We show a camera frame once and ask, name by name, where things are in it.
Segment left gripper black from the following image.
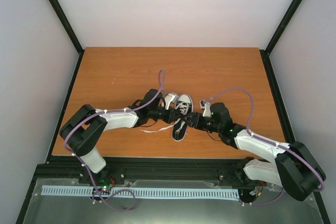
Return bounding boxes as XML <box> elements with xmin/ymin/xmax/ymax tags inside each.
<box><xmin>149</xmin><ymin>106</ymin><xmax>183</xmax><ymax>125</ymax></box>

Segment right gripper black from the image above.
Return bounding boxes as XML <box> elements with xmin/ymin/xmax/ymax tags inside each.
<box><xmin>182</xmin><ymin>111</ymin><xmax>222</xmax><ymax>133</ymax></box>

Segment white shoelace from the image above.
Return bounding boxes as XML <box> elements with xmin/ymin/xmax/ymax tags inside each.
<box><xmin>140</xmin><ymin>103</ymin><xmax>194</xmax><ymax>134</ymax></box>

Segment black white sneaker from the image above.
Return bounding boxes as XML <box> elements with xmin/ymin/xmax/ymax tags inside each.
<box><xmin>172</xmin><ymin>94</ymin><xmax>193</xmax><ymax>142</ymax></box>

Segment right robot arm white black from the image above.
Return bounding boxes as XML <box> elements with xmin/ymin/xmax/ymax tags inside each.
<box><xmin>183</xmin><ymin>103</ymin><xmax>326</xmax><ymax>201</ymax></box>

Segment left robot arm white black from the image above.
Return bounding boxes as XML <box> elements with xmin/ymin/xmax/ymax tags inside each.
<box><xmin>59</xmin><ymin>89</ymin><xmax>193</xmax><ymax>184</ymax></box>

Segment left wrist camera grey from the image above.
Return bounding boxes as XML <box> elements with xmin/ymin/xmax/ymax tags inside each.
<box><xmin>163</xmin><ymin>93</ymin><xmax>179</xmax><ymax>110</ymax></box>

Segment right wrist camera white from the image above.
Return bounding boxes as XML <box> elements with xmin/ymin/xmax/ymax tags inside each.
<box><xmin>200</xmin><ymin>100</ymin><xmax>212</xmax><ymax>118</ymax></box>

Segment light blue cable duct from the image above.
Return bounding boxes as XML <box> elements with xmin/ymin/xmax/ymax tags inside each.
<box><xmin>40</xmin><ymin>185</ymin><xmax>239</xmax><ymax>201</ymax></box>

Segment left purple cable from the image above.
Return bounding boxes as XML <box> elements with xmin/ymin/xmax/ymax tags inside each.
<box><xmin>64</xmin><ymin>69</ymin><xmax>137</xmax><ymax>212</ymax></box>

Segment black aluminium frame rail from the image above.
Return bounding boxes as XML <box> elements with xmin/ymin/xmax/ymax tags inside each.
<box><xmin>33</xmin><ymin>156</ymin><xmax>256</xmax><ymax>188</ymax></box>

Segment right black frame post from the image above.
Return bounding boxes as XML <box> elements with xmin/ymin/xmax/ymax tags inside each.
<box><xmin>264</xmin><ymin>0</ymin><xmax>320</xmax><ymax>55</ymax></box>

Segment black frame post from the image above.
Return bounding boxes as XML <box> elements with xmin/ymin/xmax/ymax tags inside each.
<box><xmin>264</xmin><ymin>0</ymin><xmax>320</xmax><ymax>55</ymax></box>
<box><xmin>33</xmin><ymin>0</ymin><xmax>85</xmax><ymax>55</ymax></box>

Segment left black frame post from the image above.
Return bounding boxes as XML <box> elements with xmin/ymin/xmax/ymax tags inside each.
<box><xmin>33</xmin><ymin>0</ymin><xmax>85</xmax><ymax>55</ymax></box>

